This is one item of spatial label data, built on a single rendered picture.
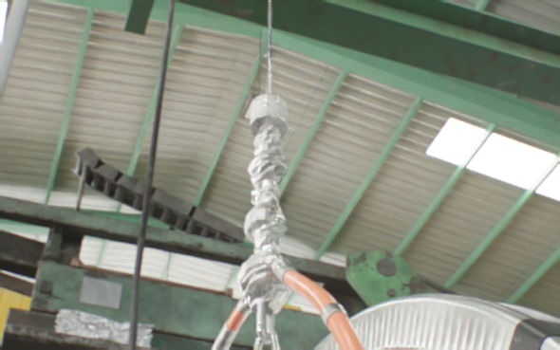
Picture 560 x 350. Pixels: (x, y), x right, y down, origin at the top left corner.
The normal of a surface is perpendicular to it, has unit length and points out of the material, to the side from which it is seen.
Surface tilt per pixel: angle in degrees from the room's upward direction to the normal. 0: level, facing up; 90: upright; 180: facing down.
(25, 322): 90
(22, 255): 90
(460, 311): 91
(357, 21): 180
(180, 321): 90
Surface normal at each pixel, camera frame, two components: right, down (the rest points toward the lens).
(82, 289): 0.33, -0.62
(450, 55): 0.00, 0.75
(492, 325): -0.94, -0.24
